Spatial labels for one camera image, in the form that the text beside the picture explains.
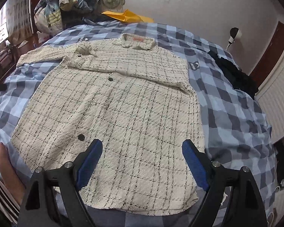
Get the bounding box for black white wall lamp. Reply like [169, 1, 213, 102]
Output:
[226, 27, 242, 50]

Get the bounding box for black clothes on bed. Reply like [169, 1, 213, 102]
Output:
[208, 50, 259, 100]

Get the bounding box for white louvered wardrobe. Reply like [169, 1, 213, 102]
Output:
[257, 53, 284, 142]

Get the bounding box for dark red wooden door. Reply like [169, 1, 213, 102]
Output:
[249, 22, 284, 87]

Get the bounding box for blue checkered bed sheet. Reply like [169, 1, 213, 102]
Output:
[0, 22, 276, 226]

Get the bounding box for yellow plastic bag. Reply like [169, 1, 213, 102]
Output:
[102, 9, 154, 24]

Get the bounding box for pile of mixed clothes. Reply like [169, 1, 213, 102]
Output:
[34, 0, 99, 36]

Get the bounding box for cream plaid tweed shirt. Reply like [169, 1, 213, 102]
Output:
[11, 33, 205, 216]

